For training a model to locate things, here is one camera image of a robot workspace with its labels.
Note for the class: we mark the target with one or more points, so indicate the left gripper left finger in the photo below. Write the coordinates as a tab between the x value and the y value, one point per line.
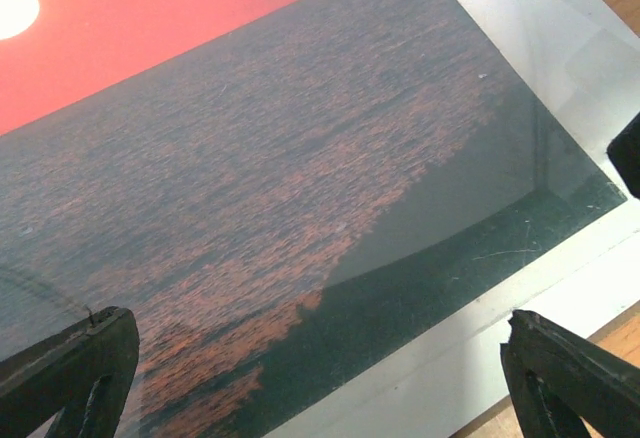
78	380

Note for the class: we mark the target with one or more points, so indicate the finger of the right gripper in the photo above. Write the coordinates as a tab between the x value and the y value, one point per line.
624	154

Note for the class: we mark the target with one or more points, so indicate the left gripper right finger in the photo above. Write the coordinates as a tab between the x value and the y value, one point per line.
559	382

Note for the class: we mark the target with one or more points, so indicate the sunset photo with white mat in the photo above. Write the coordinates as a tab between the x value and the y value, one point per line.
301	200

